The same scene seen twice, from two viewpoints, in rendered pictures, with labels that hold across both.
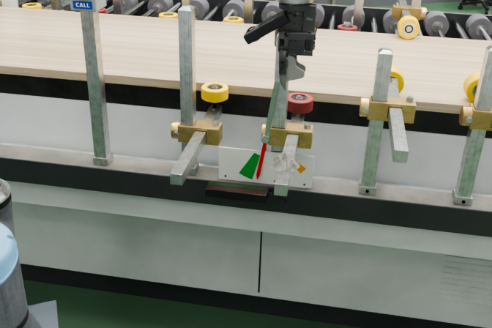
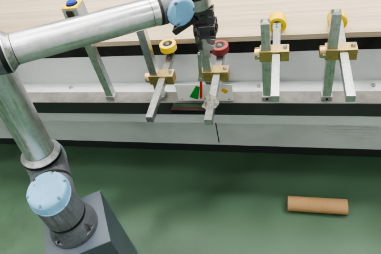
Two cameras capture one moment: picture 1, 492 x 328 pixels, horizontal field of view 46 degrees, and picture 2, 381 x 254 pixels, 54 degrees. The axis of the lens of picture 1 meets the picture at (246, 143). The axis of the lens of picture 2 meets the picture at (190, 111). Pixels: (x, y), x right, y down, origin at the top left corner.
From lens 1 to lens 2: 0.45 m
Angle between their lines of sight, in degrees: 20
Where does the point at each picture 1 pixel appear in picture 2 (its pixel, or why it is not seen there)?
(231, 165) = (184, 93)
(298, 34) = (204, 27)
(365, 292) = (280, 137)
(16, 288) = (75, 203)
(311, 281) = (248, 135)
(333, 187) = (246, 97)
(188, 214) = (166, 118)
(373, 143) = (266, 73)
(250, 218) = (202, 117)
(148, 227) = not seen: hidden behind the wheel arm
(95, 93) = (96, 64)
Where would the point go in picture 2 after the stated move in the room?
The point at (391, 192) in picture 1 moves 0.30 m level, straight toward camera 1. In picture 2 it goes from (282, 97) to (272, 148)
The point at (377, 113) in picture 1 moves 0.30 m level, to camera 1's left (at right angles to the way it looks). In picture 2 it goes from (265, 58) to (191, 67)
